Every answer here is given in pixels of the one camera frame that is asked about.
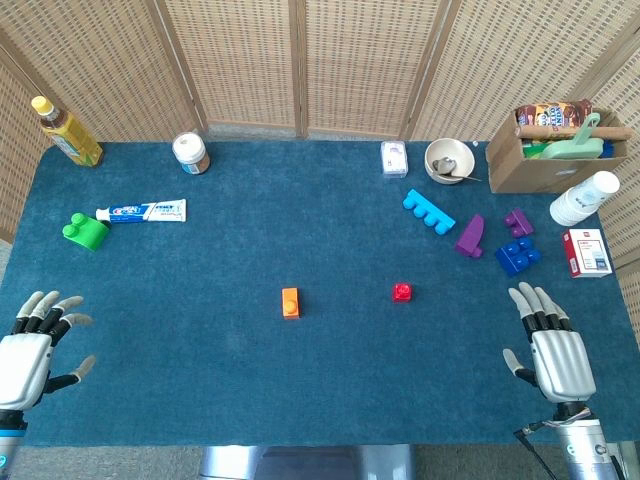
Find woven folding screen panel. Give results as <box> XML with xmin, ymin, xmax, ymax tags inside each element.
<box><xmin>403</xmin><ymin>0</ymin><xmax>640</xmax><ymax>145</ymax></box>
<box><xmin>158</xmin><ymin>0</ymin><xmax>307</xmax><ymax>139</ymax></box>
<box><xmin>296</xmin><ymin>0</ymin><xmax>454</xmax><ymax>140</ymax></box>
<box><xmin>0</xmin><ymin>49</ymin><xmax>54</xmax><ymax>242</ymax></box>
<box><xmin>588</xmin><ymin>58</ymin><xmax>640</xmax><ymax>274</ymax></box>
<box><xmin>0</xmin><ymin>0</ymin><xmax>207</xmax><ymax>146</ymax></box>

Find small purple block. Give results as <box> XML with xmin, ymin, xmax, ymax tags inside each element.
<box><xmin>502</xmin><ymin>207</ymin><xmax>535</xmax><ymax>239</ymax></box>

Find white lidded jar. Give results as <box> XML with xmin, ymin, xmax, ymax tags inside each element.
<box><xmin>171</xmin><ymin>131</ymin><xmax>212</xmax><ymax>177</ymax></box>

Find green yellow packet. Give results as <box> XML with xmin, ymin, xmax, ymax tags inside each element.
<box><xmin>521</xmin><ymin>138</ymin><xmax>551</xmax><ymax>160</ymax></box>

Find purple toy block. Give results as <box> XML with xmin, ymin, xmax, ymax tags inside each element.
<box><xmin>454</xmin><ymin>213</ymin><xmax>487</xmax><ymax>259</ymax></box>

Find white blue toothpaste tube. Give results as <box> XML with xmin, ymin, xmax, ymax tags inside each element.
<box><xmin>95</xmin><ymin>198</ymin><xmax>188</xmax><ymax>224</ymax></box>

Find grey robot torso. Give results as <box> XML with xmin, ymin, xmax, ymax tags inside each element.
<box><xmin>198</xmin><ymin>443</ymin><xmax>417</xmax><ymax>480</ymax></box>

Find brown cardboard tube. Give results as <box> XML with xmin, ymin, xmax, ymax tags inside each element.
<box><xmin>518</xmin><ymin>124</ymin><xmax>636</xmax><ymax>142</ymax></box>

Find orange block yellow stud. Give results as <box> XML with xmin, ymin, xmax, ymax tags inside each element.
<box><xmin>281</xmin><ymin>287</ymin><xmax>303</xmax><ymax>320</ymax></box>

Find small clear plastic box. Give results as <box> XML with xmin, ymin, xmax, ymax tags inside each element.
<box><xmin>380</xmin><ymin>140</ymin><xmax>409</xmax><ymax>178</ymax></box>

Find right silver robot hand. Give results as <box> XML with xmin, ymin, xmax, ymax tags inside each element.
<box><xmin>502</xmin><ymin>282</ymin><xmax>599</xmax><ymax>405</ymax></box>

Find cardboard box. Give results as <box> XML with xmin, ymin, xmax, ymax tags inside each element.
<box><xmin>485</xmin><ymin>108</ymin><xmax>636</xmax><ymax>196</ymax></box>

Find blue toy block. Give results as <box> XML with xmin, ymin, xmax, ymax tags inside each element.
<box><xmin>494</xmin><ymin>236</ymin><xmax>543</xmax><ymax>278</ymax></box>

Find metal spoon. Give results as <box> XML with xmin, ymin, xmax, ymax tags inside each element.
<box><xmin>431</xmin><ymin>156</ymin><xmax>484</xmax><ymax>183</ymax></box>

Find beige bowl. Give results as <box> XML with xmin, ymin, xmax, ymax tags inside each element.
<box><xmin>424</xmin><ymin>138</ymin><xmax>475</xmax><ymax>186</ymax></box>

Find green toy block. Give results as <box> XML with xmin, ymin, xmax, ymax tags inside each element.
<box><xmin>61</xmin><ymin>212</ymin><xmax>111</xmax><ymax>253</ymax></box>

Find blue toy pieces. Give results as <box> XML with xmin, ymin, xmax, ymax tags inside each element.
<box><xmin>401</xmin><ymin>188</ymin><xmax>457</xmax><ymax>237</ymax></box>

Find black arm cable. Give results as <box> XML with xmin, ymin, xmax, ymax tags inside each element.
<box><xmin>513</xmin><ymin>421</ymin><xmax>557</xmax><ymax>480</ymax></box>

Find blue table mat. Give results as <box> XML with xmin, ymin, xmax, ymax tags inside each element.
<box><xmin>0</xmin><ymin>140</ymin><xmax>634</xmax><ymax>448</ymax></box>

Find brown snack bag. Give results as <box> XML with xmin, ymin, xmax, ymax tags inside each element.
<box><xmin>515</xmin><ymin>98</ymin><xmax>594</xmax><ymax>129</ymax></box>

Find stack of paper cups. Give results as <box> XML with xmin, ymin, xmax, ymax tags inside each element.
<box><xmin>549</xmin><ymin>170</ymin><xmax>622</xmax><ymax>227</ymax></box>

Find green brush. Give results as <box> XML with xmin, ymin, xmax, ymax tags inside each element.
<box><xmin>538</xmin><ymin>113</ymin><xmax>607</xmax><ymax>161</ymax></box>

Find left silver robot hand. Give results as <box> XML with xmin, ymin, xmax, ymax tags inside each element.
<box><xmin>0</xmin><ymin>290</ymin><xmax>97</xmax><ymax>412</ymax></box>

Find red white carton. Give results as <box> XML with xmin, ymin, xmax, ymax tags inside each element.
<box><xmin>560</xmin><ymin>227</ymin><xmax>614</xmax><ymax>280</ymax></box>

